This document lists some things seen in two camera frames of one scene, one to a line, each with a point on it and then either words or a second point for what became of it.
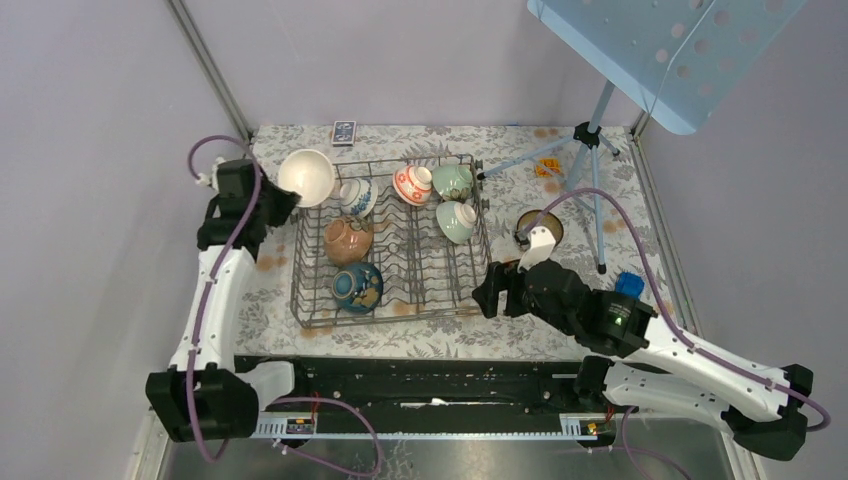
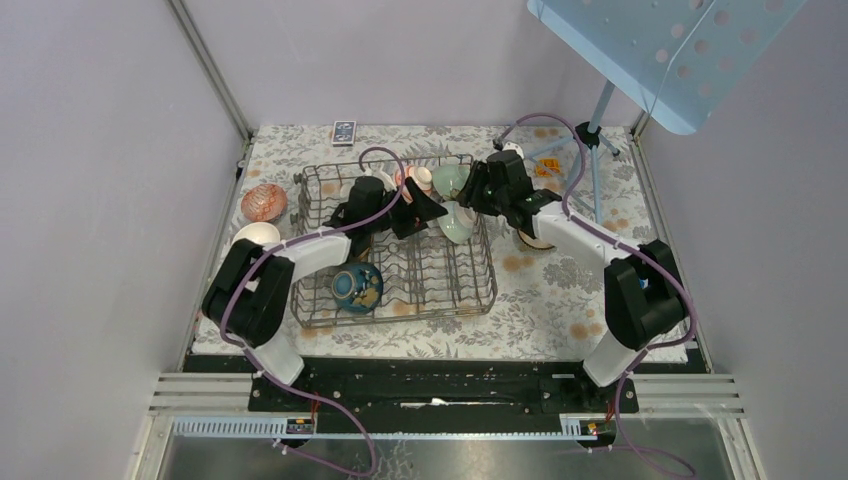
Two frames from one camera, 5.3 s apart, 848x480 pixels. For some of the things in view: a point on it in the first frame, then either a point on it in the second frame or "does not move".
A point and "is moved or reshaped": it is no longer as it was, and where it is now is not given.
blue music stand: [676, 59] does not move
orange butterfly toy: [548, 167] does not move
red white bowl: [413, 185] does not move
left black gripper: [286, 201] → [416, 214]
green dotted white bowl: [456, 221] does not move
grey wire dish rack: [395, 239] does not move
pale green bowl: [452, 181] does not move
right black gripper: [486, 295] → [470, 195]
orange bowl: [309, 173] is moved or reshaped
